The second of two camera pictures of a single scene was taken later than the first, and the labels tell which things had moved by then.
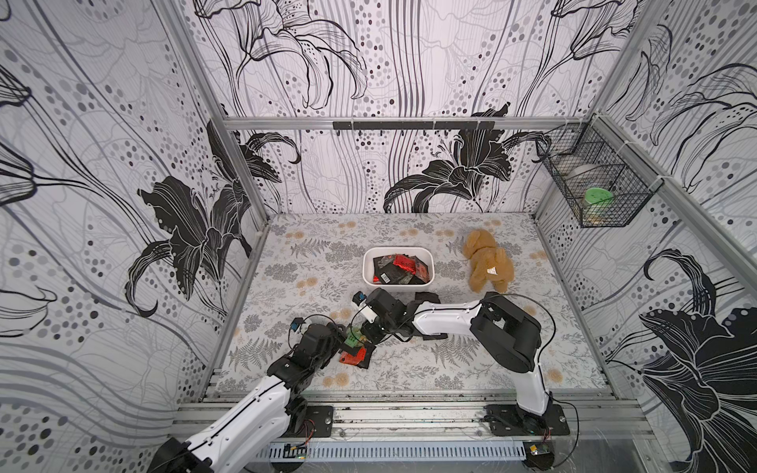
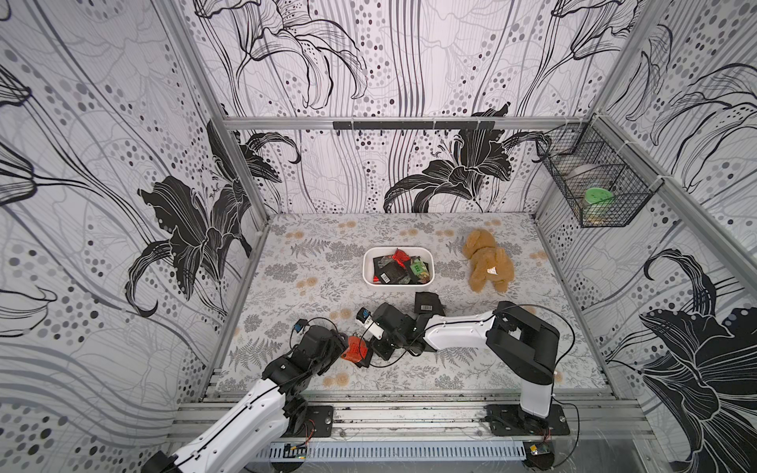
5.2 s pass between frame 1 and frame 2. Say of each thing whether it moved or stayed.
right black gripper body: moved
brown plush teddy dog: stayed
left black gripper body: stayed
